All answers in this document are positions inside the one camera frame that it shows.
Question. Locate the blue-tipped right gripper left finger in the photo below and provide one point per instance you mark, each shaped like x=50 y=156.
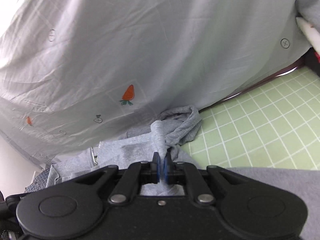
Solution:
x=130 y=181

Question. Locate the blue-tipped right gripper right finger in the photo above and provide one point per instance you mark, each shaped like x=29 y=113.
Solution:
x=198 y=185

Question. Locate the grey zip hoodie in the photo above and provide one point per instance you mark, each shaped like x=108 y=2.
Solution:
x=251 y=203

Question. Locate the blue checked shirt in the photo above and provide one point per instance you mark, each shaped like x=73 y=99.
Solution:
x=39 y=182

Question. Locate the green grid cutting mat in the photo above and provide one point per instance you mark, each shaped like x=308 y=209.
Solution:
x=275 y=125

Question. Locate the grey carrot-print bed sheet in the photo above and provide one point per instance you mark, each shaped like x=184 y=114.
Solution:
x=76 y=72

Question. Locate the red and black garment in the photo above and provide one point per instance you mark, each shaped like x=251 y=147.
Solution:
x=312 y=60

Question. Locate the folded white garment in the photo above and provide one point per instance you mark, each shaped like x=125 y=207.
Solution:
x=310 y=32

